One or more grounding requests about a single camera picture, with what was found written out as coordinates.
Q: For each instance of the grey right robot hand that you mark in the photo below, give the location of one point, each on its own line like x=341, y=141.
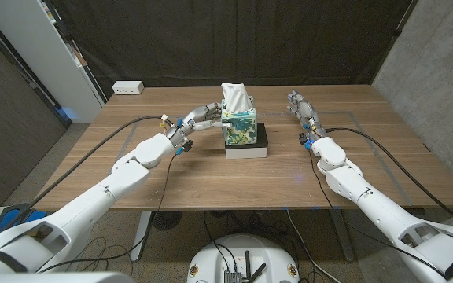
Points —
x=307, y=114

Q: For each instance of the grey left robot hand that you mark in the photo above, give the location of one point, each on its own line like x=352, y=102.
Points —
x=193, y=120

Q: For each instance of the white tissue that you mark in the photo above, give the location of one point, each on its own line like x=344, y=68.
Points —
x=234, y=96

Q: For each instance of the teal floral tissue box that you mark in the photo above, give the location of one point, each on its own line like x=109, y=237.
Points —
x=240, y=131

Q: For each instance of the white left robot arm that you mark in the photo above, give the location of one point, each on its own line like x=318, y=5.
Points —
x=93, y=200

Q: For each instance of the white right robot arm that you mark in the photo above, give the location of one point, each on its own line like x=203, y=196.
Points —
x=368, y=200

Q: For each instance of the black and white box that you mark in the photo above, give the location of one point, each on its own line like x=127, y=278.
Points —
x=246, y=152

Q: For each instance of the white power strip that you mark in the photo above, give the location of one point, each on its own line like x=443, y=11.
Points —
x=128, y=87

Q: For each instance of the black curtain backdrop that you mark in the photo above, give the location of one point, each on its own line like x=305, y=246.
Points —
x=211, y=39

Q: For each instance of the black round floor fan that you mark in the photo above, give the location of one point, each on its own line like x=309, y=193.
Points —
x=166, y=219

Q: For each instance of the white table leg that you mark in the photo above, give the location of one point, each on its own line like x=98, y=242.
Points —
x=142, y=236

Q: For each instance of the grey table leg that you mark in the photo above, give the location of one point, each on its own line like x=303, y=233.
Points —
x=342, y=236

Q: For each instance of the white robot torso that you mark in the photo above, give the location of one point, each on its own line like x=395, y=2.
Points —
x=242, y=247

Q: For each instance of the black router with antennas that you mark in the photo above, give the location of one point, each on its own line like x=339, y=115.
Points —
x=246, y=271

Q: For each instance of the white cabinet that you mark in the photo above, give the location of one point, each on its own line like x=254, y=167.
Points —
x=34, y=51

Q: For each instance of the blue and black foot pedal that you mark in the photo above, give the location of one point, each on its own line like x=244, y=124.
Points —
x=8, y=218

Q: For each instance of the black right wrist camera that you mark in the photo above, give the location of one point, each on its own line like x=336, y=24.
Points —
x=303, y=139

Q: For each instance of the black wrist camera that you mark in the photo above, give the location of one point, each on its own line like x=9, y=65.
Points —
x=187, y=146
x=303, y=139

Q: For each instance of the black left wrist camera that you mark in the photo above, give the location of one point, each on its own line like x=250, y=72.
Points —
x=187, y=146

